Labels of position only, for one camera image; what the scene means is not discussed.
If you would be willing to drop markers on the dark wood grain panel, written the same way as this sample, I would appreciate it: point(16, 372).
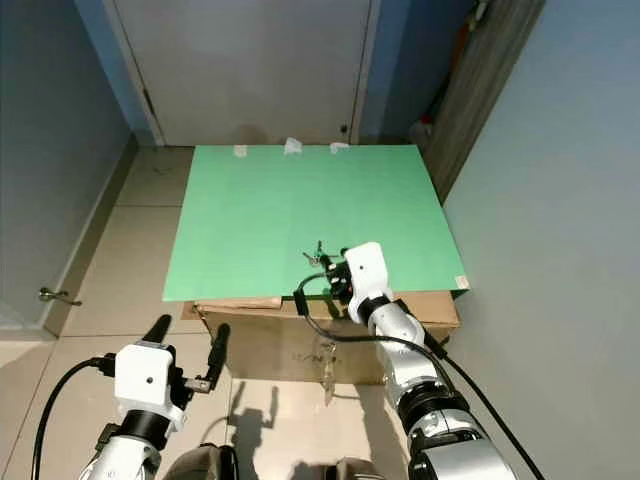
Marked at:
point(485, 90)

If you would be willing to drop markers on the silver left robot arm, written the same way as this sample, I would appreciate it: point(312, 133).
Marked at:
point(130, 455)

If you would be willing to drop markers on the grey door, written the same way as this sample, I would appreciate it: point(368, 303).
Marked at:
point(55, 150)

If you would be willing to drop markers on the orange and black tool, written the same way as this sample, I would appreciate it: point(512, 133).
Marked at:
point(462, 45)

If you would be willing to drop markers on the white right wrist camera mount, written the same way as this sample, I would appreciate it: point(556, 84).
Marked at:
point(368, 272)

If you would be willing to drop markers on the robot left leg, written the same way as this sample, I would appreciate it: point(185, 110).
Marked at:
point(205, 465)

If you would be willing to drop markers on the brown cardboard box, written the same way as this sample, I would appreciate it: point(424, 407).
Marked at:
point(280, 345)

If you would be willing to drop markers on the white tape piece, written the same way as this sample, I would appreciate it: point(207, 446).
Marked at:
point(293, 147)
point(339, 147)
point(240, 151)

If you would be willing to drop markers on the green corrugated plastic sheet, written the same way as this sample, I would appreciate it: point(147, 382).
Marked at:
point(290, 200)

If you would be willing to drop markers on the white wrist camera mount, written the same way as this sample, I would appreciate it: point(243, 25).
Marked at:
point(145, 378)
point(368, 272)

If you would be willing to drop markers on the small white corner sticker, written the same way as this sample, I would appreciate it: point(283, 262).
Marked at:
point(461, 283)

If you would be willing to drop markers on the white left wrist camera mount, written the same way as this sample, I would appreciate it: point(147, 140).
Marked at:
point(145, 378)

